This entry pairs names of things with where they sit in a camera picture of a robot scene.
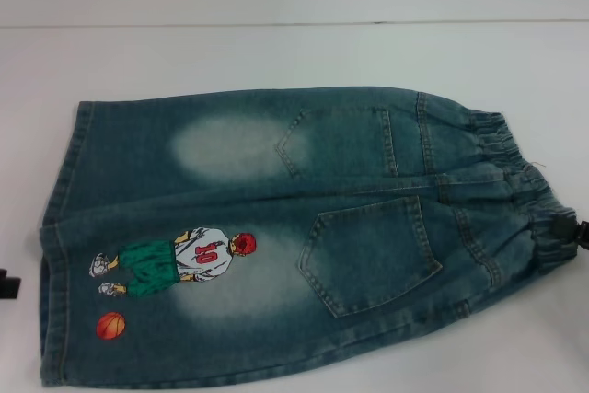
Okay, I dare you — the blue denim shorts with print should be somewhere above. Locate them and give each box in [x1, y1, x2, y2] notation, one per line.
[39, 84, 579, 393]

